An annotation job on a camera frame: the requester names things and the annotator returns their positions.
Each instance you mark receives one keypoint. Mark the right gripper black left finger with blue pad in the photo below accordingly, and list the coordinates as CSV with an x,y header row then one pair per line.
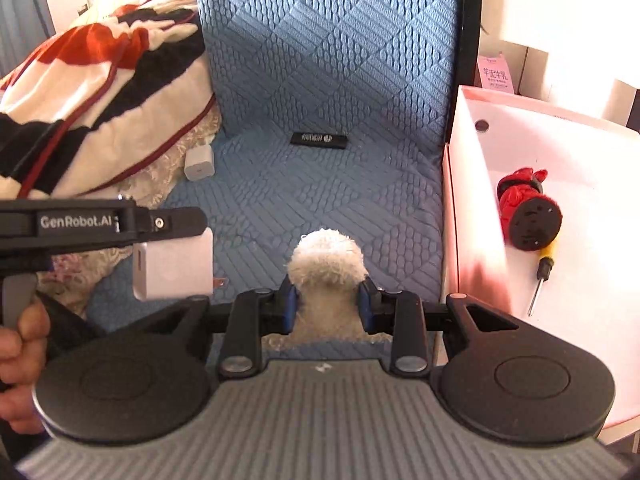
x,y
194,322

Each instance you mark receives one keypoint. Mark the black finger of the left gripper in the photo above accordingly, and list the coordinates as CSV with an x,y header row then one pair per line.
x,y
170,222

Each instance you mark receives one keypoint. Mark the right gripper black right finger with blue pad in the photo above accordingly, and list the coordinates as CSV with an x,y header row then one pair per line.
x,y
478,337

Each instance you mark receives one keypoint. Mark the small white charger cube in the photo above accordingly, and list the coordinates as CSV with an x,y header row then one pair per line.
x,y
199,163

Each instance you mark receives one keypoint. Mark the white fluffy hair clip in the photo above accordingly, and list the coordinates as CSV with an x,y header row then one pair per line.
x,y
326,268

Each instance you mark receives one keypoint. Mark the large white charger plug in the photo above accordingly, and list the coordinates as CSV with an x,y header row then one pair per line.
x,y
174,269

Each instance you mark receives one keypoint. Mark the person's left hand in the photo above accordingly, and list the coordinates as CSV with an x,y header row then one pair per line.
x,y
23,358

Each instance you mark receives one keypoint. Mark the beige lace cloth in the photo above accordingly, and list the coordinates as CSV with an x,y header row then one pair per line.
x,y
73,278

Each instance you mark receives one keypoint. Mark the red black white blanket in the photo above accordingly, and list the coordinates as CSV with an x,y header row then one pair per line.
x,y
94,105

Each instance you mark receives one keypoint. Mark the red black round toy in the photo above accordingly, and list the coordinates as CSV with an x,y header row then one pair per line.
x,y
530,220

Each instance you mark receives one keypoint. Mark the pink cardboard box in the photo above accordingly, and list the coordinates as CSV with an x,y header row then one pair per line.
x,y
592,296

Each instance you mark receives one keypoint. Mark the blue quilted sofa cover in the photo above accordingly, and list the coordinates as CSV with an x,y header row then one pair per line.
x,y
381,72

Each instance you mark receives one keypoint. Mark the small pink carton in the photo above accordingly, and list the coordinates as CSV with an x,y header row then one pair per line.
x,y
493,73

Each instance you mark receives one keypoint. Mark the yellow handled screwdriver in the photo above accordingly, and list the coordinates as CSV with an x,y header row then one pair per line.
x,y
546,262

